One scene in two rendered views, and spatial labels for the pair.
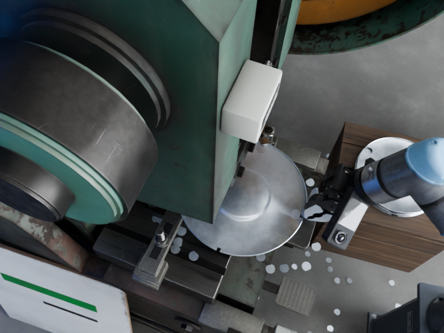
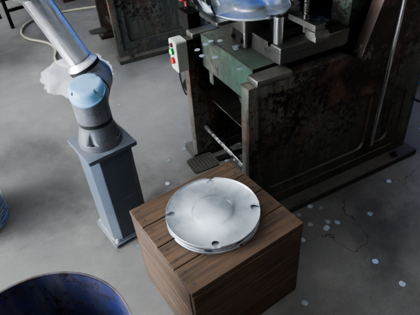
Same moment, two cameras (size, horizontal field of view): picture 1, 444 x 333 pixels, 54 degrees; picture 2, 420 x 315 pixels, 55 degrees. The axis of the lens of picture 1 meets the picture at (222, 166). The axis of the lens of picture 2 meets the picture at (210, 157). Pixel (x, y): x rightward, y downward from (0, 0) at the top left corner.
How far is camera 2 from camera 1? 184 cm
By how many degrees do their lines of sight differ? 74
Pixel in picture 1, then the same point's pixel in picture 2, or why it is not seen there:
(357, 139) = (275, 217)
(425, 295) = (127, 138)
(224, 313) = (209, 27)
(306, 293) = (199, 167)
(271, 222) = (224, 7)
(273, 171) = (250, 15)
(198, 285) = not seen: hidden behind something
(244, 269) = (220, 35)
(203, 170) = not seen: outside the picture
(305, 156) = (260, 75)
